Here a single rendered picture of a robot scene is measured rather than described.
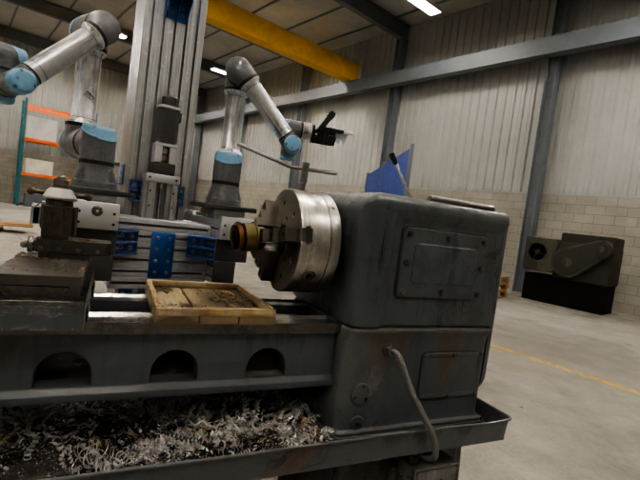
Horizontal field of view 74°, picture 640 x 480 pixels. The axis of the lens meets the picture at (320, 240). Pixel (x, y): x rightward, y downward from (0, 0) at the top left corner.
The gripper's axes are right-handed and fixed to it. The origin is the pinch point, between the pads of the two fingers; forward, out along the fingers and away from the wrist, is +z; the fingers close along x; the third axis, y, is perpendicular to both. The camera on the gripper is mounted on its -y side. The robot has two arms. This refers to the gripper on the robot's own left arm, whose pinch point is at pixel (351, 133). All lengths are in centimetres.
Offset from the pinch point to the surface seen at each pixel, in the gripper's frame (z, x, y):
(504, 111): 606, -851, -180
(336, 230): -22, 90, 33
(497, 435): 40, 97, 92
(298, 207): -34, 88, 28
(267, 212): -41, 75, 33
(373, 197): -14, 92, 22
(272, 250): -38, 81, 43
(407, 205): -3, 90, 23
